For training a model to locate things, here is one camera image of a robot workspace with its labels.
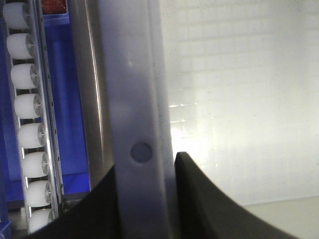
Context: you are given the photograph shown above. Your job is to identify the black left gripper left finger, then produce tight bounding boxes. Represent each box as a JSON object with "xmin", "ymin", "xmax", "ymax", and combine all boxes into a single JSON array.
[{"xmin": 25, "ymin": 167, "xmax": 122, "ymax": 239}]

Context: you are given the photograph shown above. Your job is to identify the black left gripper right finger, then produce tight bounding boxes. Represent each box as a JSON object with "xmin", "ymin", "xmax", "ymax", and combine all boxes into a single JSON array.
[{"xmin": 174, "ymin": 152, "xmax": 294, "ymax": 239}]

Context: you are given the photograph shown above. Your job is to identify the white plastic Totelife tote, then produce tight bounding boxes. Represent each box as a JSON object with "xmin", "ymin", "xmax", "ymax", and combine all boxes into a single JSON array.
[{"xmin": 98, "ymin": 0, "xmax": 319, "ymax": 239}]

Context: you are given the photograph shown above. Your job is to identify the blue bin upper left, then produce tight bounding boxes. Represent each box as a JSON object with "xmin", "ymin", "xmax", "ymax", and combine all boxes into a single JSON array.
[{"xmin": 0, "ymin": 12, "xmax": 91, "ymax": 239}]

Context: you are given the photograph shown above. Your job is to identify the left white roller track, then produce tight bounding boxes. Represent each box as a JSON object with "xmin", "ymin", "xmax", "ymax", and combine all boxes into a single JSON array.
[{"xmin": 0, "ymin": 0, "xmax": 63, "ymax": 233}]

